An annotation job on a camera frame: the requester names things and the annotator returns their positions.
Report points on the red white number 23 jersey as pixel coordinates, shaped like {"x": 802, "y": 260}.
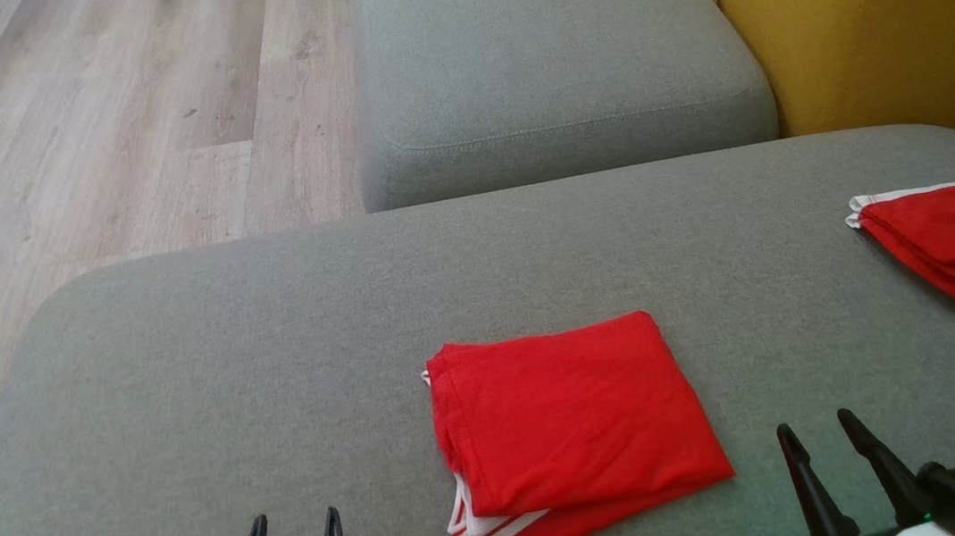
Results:
{"x": 567, "y": 420}

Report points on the small grey sofa cushion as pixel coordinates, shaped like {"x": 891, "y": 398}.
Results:
{"x": 542, "y": 45}

